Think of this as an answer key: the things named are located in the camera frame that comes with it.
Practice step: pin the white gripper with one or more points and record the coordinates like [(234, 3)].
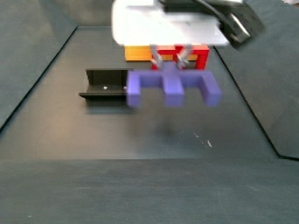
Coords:
[(140, 24)]

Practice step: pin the purple E-shaped block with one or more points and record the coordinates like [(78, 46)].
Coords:
[(172, 80)]

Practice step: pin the yellow slotted board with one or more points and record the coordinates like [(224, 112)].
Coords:
[(140, 52)]

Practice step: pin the red E-shaped block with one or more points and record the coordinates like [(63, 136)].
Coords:
[(199, 55)]

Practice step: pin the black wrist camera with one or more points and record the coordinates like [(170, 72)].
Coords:
[(241, 24)]

